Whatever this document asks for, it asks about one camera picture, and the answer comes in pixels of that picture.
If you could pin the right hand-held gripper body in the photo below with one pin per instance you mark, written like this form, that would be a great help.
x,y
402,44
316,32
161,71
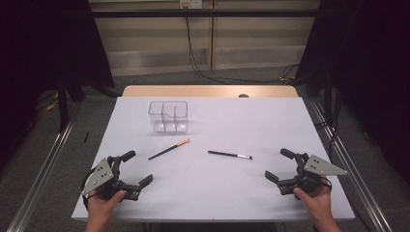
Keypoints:
x,y
322,167

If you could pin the black metal stand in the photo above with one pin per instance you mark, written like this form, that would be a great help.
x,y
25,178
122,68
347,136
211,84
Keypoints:
x,y
63,106
328,96

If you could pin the wooden table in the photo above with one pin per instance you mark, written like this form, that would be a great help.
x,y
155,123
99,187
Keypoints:
x,y
193,91

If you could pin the clear plastic organizer box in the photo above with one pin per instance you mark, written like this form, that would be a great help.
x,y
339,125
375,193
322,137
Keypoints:
x,y
168,124

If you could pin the round table grommet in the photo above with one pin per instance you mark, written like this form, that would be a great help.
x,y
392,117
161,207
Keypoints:
x,y
243,95

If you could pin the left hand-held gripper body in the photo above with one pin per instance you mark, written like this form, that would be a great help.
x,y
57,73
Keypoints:
x,y
102,175

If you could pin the small black stick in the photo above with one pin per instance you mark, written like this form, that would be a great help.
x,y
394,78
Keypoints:
x,y
86,137

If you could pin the black brush with silver ferrule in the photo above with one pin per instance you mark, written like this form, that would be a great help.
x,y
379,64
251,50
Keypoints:
x,y
225,154

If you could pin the black curtain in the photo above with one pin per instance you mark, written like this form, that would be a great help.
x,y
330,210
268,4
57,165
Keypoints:
x,y
38,48
370,64

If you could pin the aluminium floor rail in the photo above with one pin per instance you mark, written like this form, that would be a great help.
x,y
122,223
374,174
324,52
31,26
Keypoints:
x,y
38,183
354,174

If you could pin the person's right hand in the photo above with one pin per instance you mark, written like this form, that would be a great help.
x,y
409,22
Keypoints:
x,y
319,206

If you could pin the person's left hand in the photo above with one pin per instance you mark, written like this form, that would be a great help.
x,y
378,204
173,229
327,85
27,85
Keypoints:
x,y
100,209

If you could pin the black horizontal bar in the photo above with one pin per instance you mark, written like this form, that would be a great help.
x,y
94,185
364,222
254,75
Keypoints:
x,y
193,13

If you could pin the white wall socket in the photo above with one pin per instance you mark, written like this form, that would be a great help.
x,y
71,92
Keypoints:
x,y
190,3

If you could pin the white table mat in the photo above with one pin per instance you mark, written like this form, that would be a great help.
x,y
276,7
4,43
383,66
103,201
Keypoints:
x,y
209,193

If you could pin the black pencil with orange end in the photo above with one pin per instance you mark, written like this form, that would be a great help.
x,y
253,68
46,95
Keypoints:
x,y
169,149

